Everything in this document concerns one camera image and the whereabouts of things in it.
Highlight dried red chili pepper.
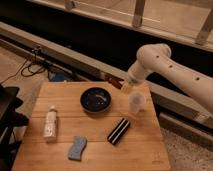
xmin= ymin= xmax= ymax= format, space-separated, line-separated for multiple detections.
xmin=106 ymin=77 xmax=122 ymax=89

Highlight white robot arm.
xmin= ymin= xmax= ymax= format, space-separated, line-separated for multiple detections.
xmin=122 ymin=43 xmax=213 ymax=114

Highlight translucent plastic measuring cup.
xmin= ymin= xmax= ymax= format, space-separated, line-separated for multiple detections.
xmin=128 ymin=91 xmax=146 ymax=114

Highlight dark blue ceramic bowl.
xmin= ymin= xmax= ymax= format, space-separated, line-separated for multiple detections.
xmin=80 ymin=87 xmax=111 ymax=113

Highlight black white striped block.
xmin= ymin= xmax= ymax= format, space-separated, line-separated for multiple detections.
xmin=107 ymin=118 xmax=131 ymax=145

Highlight blue floor object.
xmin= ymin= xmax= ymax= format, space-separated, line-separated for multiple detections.
xmin=49 ymin=74 xmax=65 ymax=82

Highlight blue sponge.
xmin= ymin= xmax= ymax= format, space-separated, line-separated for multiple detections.
xmin=68 ymin=136 xmax=87 ymax=161

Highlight white tube bottle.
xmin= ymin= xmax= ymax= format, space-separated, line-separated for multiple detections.
xmin=43 ymin=106 xmax=57 ymax=143

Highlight black chair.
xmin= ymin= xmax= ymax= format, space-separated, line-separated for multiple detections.
xmin=0 ymin=84 xmax=29 ymax=171

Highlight black floor cables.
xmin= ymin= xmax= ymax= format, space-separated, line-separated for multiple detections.
xmin=0 ymin=45 xmax=64 ymax=85

